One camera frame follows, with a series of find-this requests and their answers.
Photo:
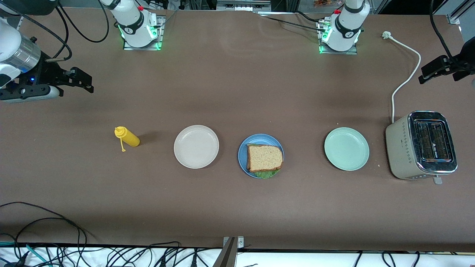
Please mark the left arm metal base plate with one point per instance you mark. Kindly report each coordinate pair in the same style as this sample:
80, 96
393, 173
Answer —
334, 52

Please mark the green lettuce leaf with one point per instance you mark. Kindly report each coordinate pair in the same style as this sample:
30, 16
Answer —
265, 173

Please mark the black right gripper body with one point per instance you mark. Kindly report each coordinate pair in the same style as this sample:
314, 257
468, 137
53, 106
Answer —
47, 71

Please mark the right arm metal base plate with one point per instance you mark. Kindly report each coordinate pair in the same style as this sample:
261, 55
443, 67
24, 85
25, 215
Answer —
128, 46

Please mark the yellow squeeze bottle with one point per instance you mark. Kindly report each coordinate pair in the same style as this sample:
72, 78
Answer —
130, 139

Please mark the grey metal box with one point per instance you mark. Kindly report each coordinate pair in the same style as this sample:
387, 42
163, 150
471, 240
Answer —
243, 5

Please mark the blue round plate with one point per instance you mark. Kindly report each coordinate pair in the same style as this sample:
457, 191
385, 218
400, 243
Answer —
261, 138

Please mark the beige chrome toaster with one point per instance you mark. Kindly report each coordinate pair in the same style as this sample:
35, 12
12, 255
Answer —
400, 148

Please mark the brown bread slice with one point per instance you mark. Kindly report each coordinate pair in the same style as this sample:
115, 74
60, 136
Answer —
265, 157

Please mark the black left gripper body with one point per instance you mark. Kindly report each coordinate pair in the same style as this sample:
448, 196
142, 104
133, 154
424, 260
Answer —
461, 63

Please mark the grey metal beam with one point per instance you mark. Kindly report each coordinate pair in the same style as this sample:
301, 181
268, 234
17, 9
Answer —
226, 256

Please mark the beige round plate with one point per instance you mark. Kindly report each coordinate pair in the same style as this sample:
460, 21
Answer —
196, 147

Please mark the light green round plate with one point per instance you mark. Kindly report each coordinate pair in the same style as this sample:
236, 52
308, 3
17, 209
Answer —
346, 148

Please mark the orange snack packet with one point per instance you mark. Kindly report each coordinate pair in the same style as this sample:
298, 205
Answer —
324, 3

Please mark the small metal bracket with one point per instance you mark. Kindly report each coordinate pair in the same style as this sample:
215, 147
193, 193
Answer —
240, 241

